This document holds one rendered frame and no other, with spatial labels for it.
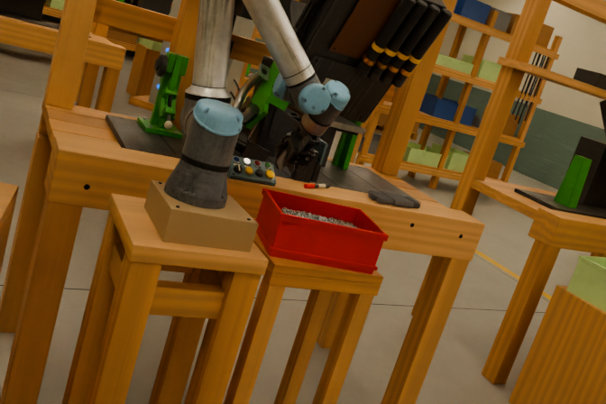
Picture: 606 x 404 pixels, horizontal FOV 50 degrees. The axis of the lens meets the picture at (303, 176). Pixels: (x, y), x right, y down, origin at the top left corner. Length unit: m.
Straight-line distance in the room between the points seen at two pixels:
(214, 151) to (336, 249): 0.46
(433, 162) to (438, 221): 5.68
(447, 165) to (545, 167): 4.68
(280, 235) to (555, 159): 11.07
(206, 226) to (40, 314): 0.69
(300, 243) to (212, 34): 0.58
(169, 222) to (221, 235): 0.13
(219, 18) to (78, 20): 0.83
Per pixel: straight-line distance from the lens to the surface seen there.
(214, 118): 1.49
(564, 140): 12.57
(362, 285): 1.81
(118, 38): 11.66
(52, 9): 8.93
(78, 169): 1.83
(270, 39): 1.53
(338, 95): 1.70
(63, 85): 2.39
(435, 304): 2.52
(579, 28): 13.00
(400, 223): 2.26
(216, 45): 1.63
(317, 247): 1.73
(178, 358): 1.89
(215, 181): 1.52
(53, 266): 1.94
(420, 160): 7.88
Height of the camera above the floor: 1.38
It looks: 12 degrees down
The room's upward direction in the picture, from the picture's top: 17 degrees clockwise
